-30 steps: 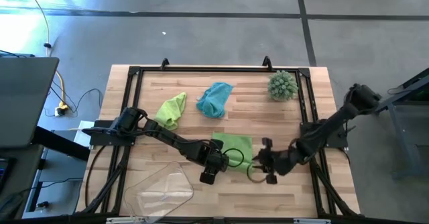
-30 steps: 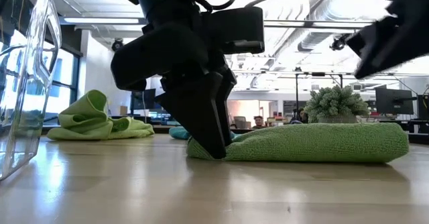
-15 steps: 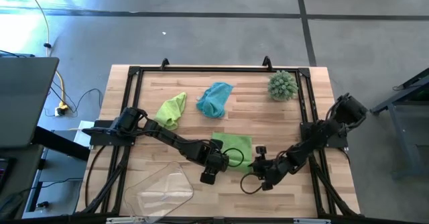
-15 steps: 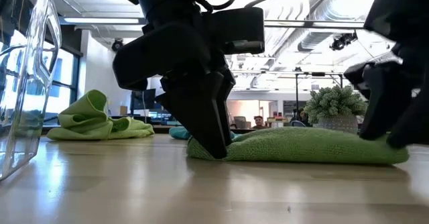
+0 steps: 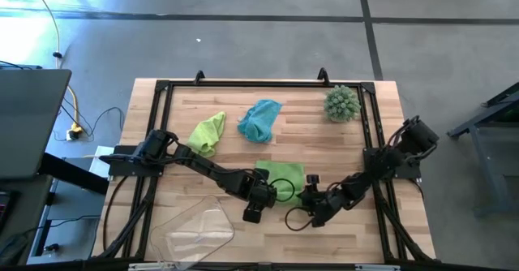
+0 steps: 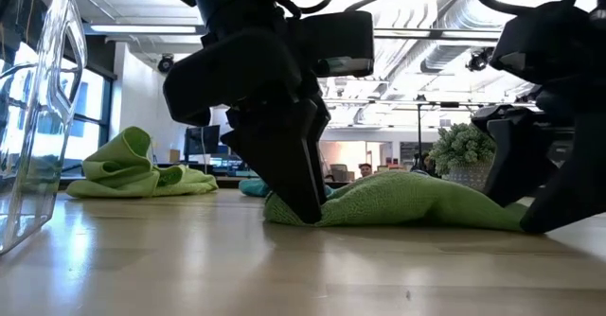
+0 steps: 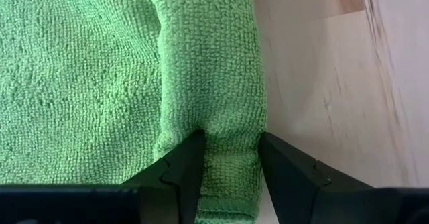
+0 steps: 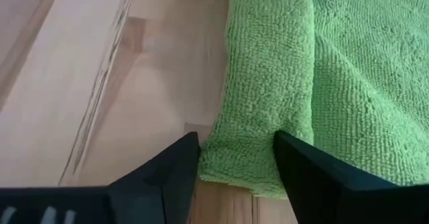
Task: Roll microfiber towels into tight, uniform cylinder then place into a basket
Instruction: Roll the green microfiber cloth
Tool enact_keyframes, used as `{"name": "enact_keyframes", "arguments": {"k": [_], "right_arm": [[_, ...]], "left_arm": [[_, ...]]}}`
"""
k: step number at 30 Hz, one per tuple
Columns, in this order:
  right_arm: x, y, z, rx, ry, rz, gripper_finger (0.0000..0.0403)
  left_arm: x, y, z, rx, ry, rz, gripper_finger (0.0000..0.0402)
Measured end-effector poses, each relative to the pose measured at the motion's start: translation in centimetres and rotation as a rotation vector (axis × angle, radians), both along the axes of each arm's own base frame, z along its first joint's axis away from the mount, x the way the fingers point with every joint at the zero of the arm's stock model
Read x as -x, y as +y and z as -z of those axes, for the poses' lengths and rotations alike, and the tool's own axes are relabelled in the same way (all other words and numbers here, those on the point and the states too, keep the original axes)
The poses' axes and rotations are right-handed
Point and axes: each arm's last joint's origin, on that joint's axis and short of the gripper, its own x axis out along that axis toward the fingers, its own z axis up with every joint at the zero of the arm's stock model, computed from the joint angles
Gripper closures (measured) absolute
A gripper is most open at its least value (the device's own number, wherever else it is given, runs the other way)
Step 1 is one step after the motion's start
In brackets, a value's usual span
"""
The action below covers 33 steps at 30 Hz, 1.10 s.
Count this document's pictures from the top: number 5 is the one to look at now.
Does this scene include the teal microfiber towel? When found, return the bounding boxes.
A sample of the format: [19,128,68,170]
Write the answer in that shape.
[237,98,283,144]

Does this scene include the lime green microfiber towel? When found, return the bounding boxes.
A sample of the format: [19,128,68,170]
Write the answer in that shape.
[186,110,227,158]

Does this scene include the clear plastic basket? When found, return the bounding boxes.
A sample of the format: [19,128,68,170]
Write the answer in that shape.
[149,195,235,270]

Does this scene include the artificial green potted plant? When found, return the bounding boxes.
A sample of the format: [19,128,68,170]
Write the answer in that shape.
[323,84,362,123]

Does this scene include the white paper sheet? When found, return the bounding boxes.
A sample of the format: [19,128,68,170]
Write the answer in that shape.
[88,144,117,179]

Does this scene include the grey metal cart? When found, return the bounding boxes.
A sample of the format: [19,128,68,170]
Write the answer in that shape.
[447,82,519,218]

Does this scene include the yellow power plug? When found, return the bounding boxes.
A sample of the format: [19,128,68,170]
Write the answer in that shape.
[66,125,85,142]

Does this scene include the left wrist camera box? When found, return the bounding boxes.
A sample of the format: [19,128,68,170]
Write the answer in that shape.
[242,205,264,224]

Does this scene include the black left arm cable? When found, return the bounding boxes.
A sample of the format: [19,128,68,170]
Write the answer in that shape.
[267,177,298,204]

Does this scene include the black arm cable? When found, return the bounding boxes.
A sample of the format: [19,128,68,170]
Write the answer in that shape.
[267,177,298,204]
[284,205,316,232]

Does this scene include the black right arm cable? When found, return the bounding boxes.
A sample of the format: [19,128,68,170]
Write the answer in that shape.
[284,205,316,232]

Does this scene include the black aluminium table frame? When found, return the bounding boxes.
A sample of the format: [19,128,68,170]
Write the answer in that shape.
[96,67,438,271]

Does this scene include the black floor cable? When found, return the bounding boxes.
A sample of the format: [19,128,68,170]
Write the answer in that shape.
[60,104,126,143]

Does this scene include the yellow floor cable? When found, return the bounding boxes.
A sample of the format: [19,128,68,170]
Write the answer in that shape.
[26,0,84,136]

